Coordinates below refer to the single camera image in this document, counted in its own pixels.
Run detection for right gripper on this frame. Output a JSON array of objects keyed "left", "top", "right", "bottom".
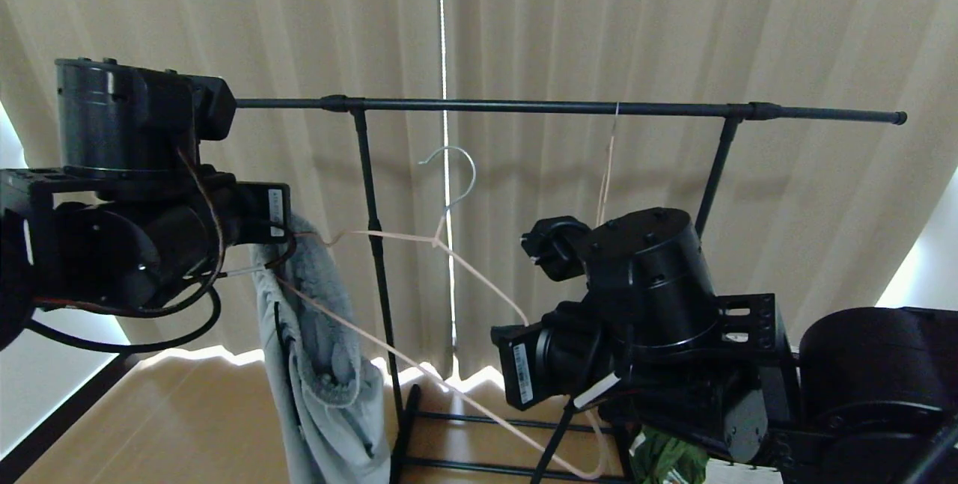
[{"left": 492, "top": 301, "right": 772, "bottom": 464}]

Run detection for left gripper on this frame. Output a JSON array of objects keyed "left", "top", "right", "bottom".
[{"left": 26, "top": 182, "right": 293, "bottom": 314}]

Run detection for pale grey shorts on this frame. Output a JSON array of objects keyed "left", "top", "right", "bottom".
[{"left": 251, "top": 213, "right": 391, "bottom": 484}]

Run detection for black clothes rack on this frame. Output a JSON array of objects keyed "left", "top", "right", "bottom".
[{"left": 236, "top": 94, "right": 908, "bottom": 484}]

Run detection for green garment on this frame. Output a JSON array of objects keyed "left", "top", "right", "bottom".
[{"left": 631, "top": 428, "right": 710, "bottom": 484}]

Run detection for beige curtain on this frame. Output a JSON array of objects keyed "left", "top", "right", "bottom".
[{"left": 0, "top": 0, "right": 958, "bottom": 387}]

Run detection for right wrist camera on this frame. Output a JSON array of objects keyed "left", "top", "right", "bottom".
[{"left": 522, "top": 216, "right": 592, "bottom": 281}]

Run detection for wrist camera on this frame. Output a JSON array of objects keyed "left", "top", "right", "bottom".
[
  {"left": 522, "top": 216, "right": 592, "bottom": 281},
  {"left": 183, "top": 74, "right": 238, "bottom": 142}
]

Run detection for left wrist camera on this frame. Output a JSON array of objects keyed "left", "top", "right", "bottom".
[{"left": 183, "top": 74, "right": 238, "bottom": 142}]

